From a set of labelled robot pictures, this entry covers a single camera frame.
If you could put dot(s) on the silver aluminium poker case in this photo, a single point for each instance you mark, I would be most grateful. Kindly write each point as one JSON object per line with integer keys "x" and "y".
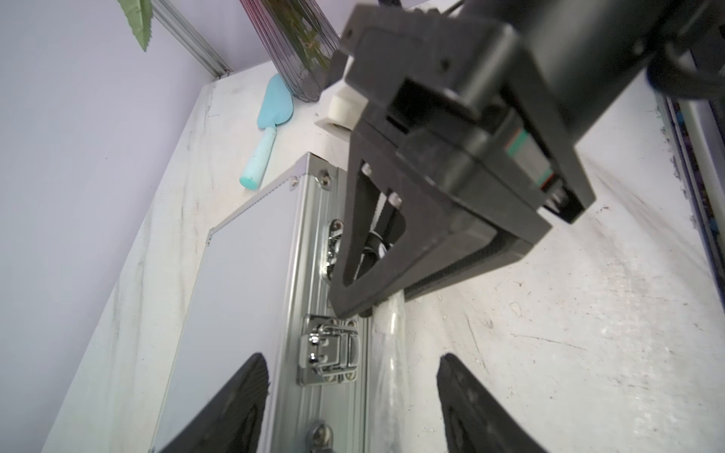
{"x": 335, "y": 384}

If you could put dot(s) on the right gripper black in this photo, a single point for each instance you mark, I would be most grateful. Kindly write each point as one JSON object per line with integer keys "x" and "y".
{"x": 461, "y": 143}

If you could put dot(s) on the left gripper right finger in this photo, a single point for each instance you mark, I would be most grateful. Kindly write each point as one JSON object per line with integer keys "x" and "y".
{"x": 474, "y": 420}

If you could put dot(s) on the teal plastic scoop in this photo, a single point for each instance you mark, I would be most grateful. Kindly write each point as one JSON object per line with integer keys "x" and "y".
{"x": 277, "y": 109}

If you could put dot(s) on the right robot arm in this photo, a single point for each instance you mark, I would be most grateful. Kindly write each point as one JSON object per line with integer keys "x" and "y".
{"x": 590, "y": 51}

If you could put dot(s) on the aluminium frame rail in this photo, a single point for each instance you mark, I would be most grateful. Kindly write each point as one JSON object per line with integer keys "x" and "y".
{"x": 185, "y": 33}

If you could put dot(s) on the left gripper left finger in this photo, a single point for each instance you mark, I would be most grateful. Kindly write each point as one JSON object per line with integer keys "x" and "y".
{"x": 232, "y": 421}

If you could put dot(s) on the yellow artificial flowers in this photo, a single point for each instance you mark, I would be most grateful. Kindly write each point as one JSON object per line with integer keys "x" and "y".
{"x": 139, "y": 14}

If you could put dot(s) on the purple glass vase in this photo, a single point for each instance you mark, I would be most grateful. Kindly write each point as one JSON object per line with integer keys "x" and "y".
{"x": 300, "y": 41}

